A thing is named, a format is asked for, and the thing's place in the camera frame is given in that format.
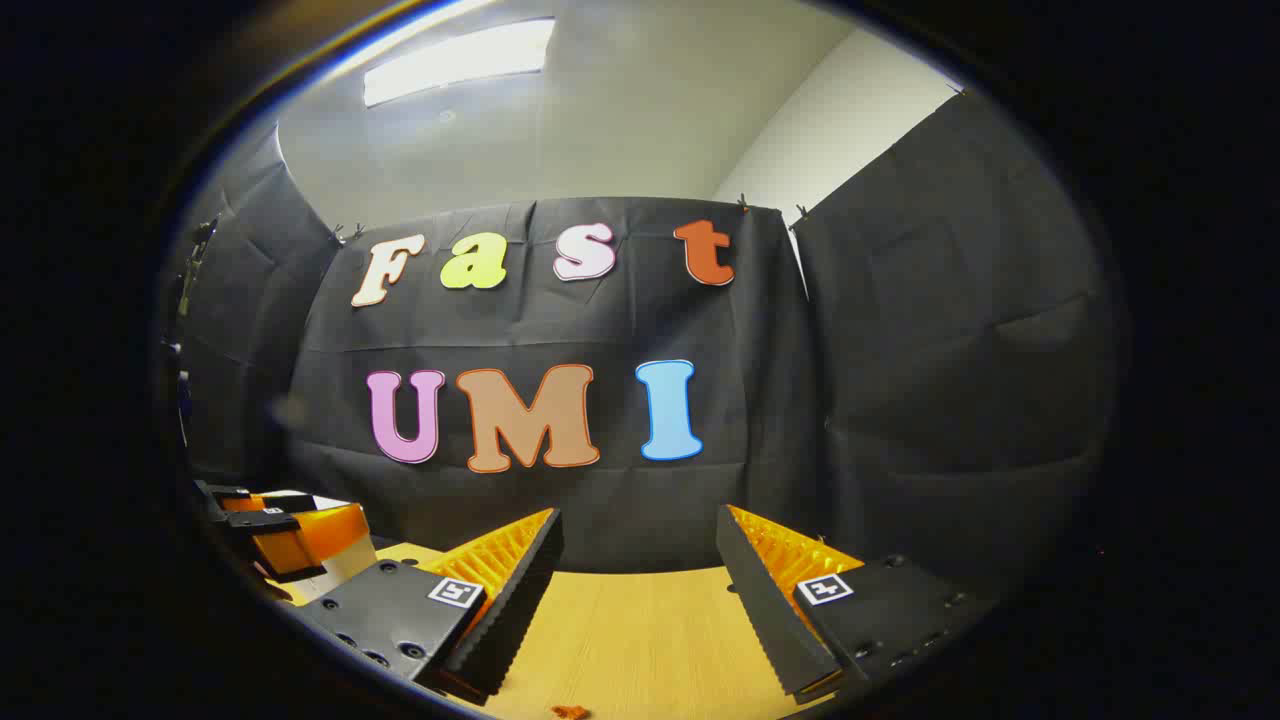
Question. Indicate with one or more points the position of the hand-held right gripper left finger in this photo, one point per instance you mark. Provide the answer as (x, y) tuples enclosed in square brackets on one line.
[(520, 600)]

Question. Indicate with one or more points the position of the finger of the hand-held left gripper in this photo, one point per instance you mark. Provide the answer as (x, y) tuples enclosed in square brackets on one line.
[(280, 500), (310, 535)]

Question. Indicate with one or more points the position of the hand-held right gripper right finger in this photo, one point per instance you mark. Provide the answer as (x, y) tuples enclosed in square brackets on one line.
[(760, 610)]

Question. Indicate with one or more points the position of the white desktop garbage bin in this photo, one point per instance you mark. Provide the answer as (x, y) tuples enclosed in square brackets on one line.
[(350, 572)]

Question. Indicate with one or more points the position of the orange paper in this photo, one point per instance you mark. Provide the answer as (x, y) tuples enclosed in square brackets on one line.
[(570, 712)]

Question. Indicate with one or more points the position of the wooden desktop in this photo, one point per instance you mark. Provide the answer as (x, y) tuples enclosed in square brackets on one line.
[(640, 640)]

